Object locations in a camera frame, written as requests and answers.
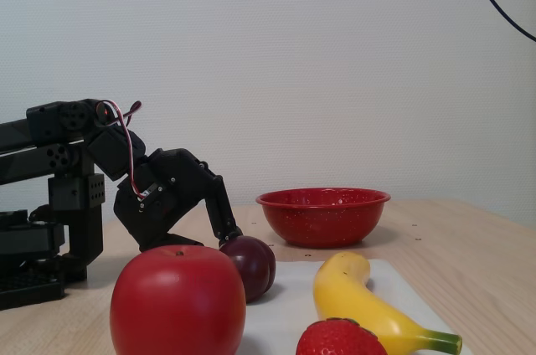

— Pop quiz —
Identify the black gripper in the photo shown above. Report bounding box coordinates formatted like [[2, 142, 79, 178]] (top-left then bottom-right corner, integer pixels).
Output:
[[112, 147, 245, 253]]

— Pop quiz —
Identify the yellow banana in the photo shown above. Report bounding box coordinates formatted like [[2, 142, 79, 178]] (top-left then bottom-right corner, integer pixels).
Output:
[[312, 251, 463, 355]]

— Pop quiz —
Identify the red speckled bowl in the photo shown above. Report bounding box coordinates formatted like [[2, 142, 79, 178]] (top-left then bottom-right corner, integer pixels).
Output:
[[255, 187, 392, 249]]

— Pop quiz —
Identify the dark purple plum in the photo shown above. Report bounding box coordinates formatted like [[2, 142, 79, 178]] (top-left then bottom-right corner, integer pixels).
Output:
[[218, 235, 277, 304]]

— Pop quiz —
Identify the red apple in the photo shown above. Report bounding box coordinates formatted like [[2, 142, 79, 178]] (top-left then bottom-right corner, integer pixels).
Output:
[[109, 244, 247, 355]]

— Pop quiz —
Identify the red strawberry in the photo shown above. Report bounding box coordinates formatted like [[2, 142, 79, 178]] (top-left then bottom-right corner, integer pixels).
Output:
[[296, 316, 389, 355]]

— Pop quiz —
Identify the red white servo wire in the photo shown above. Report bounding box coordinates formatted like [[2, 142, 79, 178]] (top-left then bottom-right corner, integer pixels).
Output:
[[99, 99, 142, 201]]

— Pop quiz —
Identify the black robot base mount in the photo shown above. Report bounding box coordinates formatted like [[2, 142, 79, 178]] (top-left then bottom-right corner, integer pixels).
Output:
[[0, 208, 68, 311]]

